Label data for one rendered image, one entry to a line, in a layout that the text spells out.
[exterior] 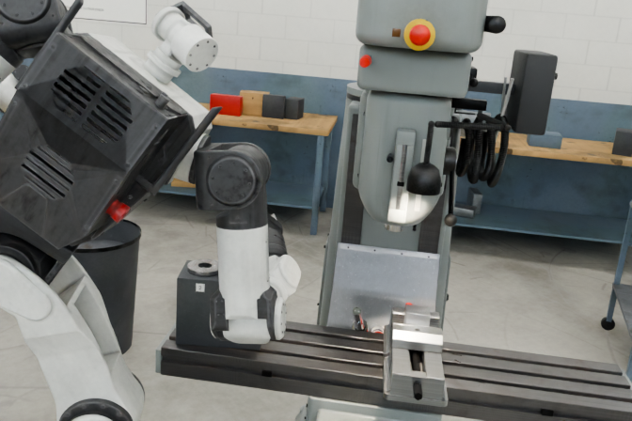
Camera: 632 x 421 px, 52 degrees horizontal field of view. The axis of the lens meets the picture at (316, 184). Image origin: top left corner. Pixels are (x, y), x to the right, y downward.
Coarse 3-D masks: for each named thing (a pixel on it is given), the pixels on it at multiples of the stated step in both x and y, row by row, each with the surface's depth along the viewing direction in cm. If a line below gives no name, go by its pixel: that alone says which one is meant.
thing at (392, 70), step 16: (368, 48) 137; (384, 48) 137; (400, 48) 137; (384, 64) 138; (400, 64) 137; (416, 64) 137; (432, 64) 136; (448, 64) 136; (464, 64) 136; (368, 80) 139; (384, 80) 139; (400, 80) 138; (416, 80) 138; (432, 80) 137; (448, 80) 137; (464, 80) 137; (448, 96) 138; (464, 96) 138
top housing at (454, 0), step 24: (360, 0) 129; (384, 0) 125; (408, 0) 125; (432, 0) 124; (456, 0) 124; (480, 0) 125; (360, 24) 130; (384, 24) 127; (456, 24) 125; (480, 24) 126; (408, 48) 129; (432, 48) 127; (456, 48) 126
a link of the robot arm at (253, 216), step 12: (252, 156) 106; (264, 168) 111; (264, 180) 112; (264, 192) 111; (252, 204) 109; (264, 204) 111; (216, 216) 112; (228, 216) 109; (240, 216) 109; (252, 216) 109; (264, 216) 111; (228, 228) 109; (240, 228) 109; (252, 228) 109
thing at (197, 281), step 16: (192, 272) 163; (208, 272) 162; (192, 288) 162; (208, 288) 162; (192, 304) 163; (208, 304) 163; (176, 320) 164; (192, 320) 164; (208, 320) 164; (176, 336) 165; (192, 336) 165; (208, 336) 165
